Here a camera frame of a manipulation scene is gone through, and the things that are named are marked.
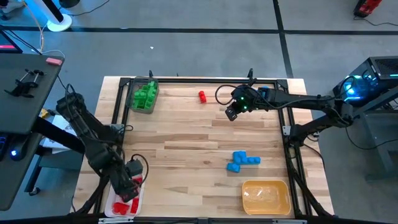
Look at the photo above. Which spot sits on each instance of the pink eraser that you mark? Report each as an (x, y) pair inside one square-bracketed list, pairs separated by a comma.
[(54, 61)]

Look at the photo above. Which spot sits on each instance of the black desk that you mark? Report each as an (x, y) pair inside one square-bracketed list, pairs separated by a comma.
[(18, 105)]

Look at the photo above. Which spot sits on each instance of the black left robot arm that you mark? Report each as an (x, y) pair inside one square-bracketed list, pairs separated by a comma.
[(93, 146)]

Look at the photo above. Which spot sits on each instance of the white plastic tray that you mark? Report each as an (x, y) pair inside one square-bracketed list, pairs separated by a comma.
[(109, 210)]

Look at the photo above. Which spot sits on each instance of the small yellow item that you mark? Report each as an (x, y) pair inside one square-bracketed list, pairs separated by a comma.
[(43, 113)]

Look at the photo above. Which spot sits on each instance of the yellow plastic bin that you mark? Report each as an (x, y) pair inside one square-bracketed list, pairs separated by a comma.
[(265, 197)]

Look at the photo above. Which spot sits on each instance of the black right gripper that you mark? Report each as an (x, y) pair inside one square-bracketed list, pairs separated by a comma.
[(245, 98)]

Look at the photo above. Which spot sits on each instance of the black round base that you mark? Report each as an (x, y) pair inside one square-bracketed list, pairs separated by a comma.
[(68, 2)]

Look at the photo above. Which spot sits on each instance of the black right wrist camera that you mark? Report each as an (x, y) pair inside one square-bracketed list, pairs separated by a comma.
[(231, 114)]

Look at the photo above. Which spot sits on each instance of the blue toy block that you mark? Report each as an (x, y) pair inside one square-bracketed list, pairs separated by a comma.
[(241, 160), (239, 154), (233, 167), (264, 93), (254, 160)]

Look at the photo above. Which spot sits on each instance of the black keyboard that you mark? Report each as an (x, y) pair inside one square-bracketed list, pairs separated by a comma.
[(2, 146)]

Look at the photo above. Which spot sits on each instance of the clear bin of green blocks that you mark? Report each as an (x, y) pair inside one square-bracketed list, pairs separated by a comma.
[(129, 104)]

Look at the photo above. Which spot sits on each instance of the black computer tower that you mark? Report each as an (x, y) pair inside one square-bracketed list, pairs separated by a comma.
[(387, 66)]

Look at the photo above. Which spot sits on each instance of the black clamp tool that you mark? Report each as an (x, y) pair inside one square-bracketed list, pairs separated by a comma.
[(23, 87)]

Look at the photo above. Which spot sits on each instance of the black computer mouse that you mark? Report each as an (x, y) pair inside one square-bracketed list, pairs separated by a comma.
[(17, 152)]

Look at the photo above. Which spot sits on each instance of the green toy block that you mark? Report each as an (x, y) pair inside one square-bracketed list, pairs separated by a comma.
[(145, 91), (138, 95), (150, 98), (153, 86), (138, 104), (148, 105)]

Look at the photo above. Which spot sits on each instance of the red power tool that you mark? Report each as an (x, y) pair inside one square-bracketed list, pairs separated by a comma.
[(368, 6)]

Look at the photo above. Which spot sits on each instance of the black metal table frame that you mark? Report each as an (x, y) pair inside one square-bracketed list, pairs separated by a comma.
[(217, 80)]

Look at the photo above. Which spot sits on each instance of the black monitor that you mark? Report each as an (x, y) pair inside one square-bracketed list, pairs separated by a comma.
[(6, 40)]

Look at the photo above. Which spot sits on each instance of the white metal bracket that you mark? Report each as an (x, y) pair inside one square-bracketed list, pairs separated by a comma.
[(286, 130)]

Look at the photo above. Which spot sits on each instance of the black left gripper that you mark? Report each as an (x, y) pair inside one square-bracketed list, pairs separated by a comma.
[(122, 183)]

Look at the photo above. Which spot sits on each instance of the white paper sheet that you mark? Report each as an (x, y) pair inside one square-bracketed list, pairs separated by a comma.
[(54, 145)]

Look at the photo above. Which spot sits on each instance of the white pedestal stand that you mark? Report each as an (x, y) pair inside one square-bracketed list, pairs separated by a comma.
[(59, 23)]

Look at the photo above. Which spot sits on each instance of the dark grey side table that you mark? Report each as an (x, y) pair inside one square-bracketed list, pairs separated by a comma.
[(385, 146)]

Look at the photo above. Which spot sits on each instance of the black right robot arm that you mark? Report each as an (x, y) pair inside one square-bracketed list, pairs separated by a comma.
[(304, 100)]

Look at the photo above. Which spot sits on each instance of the person's shoe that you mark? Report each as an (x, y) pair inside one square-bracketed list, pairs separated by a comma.
[(11, 6)]

